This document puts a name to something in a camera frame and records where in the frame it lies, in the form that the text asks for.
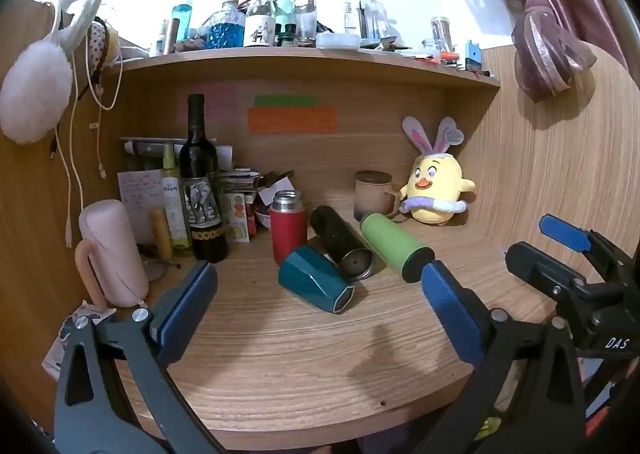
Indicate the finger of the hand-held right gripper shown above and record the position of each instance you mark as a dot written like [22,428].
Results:
[542,268]
[565,233]

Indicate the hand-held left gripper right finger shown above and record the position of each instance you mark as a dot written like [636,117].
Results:
[450,314]

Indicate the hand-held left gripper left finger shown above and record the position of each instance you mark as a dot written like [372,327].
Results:
[187,316]

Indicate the teal faceted cup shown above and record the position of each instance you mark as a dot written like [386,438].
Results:
[312,280]

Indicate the small yellow tube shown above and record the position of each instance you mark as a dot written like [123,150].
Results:
[161,234]

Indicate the green thermos bottle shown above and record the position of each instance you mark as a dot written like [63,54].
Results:
[392,244]

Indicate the fruit sticker sheet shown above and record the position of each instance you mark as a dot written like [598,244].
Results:
[239,216]

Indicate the yellow-green spray bottle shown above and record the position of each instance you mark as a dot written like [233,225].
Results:
[172,204]

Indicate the printed paper packet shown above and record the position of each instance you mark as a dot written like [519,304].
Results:
[75,334]

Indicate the small white bowl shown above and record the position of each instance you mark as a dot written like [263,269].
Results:
[263,220]

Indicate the dark wine bottle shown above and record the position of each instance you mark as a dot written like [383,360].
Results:
[201,194]

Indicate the white handwritten note paper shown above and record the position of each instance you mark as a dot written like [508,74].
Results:
[136,196]

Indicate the yellow chick plush toy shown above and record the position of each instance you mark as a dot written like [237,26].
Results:
[435,184]

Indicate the red thermos bottle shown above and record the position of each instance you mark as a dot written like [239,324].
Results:
[288,231]

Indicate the black thermos bottle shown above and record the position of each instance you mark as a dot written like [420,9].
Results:
[337,239]

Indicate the brown mug with lid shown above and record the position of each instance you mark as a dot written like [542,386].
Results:
[372,194]

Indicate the pile of paper boxes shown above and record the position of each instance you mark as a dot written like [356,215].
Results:
[250,181]

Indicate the pink curtain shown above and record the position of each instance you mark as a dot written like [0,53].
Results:
[545,34]

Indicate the pink sticky note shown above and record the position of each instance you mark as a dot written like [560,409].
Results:
[215,102]

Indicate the orange sticky note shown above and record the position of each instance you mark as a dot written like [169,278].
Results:
[292,120]

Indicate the small glass jar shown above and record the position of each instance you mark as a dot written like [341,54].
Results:
[442,33]

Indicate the green sticky note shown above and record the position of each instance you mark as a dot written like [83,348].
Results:
[286,100]

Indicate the white fluffy earmuffs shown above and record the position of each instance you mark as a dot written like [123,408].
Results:
[37,84]

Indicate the wooden shelf board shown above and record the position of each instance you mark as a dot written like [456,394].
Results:
[300,62]

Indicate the polka dot headband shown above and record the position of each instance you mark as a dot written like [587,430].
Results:
[98,47]

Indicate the blue patterned glass bottle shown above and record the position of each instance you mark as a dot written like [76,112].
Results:
[226,30]

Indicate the white plastic box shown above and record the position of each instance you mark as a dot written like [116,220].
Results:
[338,40]

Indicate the teal plastic bottle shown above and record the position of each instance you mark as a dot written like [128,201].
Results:
[181,20]

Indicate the clear plastic package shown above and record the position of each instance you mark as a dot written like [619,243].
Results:
[362,12]

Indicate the white label glass bottle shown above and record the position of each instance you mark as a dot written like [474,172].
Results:
[260,22]

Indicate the clear glass jar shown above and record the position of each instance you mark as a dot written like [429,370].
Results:
[305,17]

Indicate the green pump bottle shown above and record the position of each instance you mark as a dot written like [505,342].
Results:
[285,9]

